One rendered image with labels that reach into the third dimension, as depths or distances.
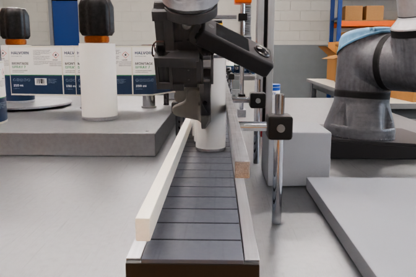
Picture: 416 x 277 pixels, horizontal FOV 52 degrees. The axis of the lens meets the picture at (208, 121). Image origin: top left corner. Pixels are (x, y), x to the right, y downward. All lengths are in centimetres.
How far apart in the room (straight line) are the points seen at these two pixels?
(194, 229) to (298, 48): 839
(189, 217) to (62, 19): 886
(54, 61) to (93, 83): 30
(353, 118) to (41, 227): 64
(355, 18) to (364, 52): 729
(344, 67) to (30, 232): 69
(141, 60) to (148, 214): 96
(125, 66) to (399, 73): 75
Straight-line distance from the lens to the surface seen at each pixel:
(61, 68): 134
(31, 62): 139
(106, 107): 108
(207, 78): 60
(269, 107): 119
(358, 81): 95
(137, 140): 91
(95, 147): 93
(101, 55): 107
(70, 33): 918
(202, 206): 47
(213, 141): 71
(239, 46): 59
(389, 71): 90
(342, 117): 96
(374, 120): 95
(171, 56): 59
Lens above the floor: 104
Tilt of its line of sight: 9 degrees down
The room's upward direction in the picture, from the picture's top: straight up
